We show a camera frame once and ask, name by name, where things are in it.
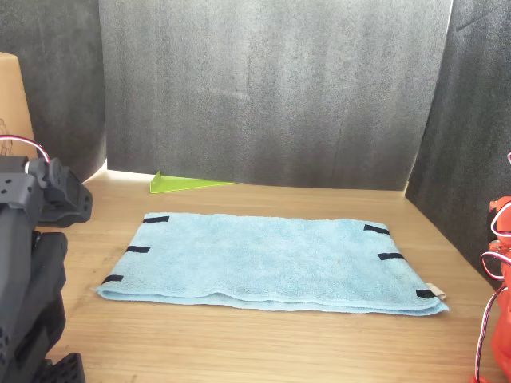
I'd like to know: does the light blue towel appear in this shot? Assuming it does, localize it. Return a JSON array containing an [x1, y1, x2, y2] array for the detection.
[[92, 211, 450, 317]]

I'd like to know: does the light grey foam backdrop panel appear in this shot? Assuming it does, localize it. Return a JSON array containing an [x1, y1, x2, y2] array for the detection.
[[97, 0, 454, 192]]

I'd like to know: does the dark grey foam panel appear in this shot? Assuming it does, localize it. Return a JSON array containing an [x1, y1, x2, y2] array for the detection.
[[405, 0, 511, 288], [0, 0, 108, 184]]

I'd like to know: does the brown cardboard box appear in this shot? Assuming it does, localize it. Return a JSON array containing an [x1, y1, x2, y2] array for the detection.
[[0, 52, 39, 159]]

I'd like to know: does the green acrylic triangle bracket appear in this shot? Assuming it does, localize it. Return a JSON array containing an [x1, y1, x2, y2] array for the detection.
[[149, 170, 236, 195]]

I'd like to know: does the servo cable on black arm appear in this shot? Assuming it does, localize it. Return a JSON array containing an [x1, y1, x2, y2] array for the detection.
[[0, 135, 51, 164]]

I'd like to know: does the servo cable on orange arm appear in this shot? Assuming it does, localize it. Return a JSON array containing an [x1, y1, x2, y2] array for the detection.
[[473, 151, 511, 383]]

